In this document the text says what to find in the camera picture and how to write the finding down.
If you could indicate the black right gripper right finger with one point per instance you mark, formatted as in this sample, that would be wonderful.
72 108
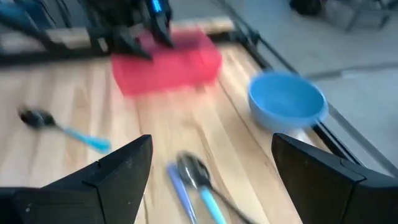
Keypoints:
311 180

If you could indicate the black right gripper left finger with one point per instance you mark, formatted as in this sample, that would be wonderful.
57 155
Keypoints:
124 174

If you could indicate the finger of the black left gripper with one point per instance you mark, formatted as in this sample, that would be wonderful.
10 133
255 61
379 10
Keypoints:
160 28
133 46

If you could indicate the pink plastic bin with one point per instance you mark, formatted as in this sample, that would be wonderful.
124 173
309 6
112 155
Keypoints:
168 71

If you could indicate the grey-blue bowl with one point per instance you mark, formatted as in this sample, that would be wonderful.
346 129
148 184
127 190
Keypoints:
286 102

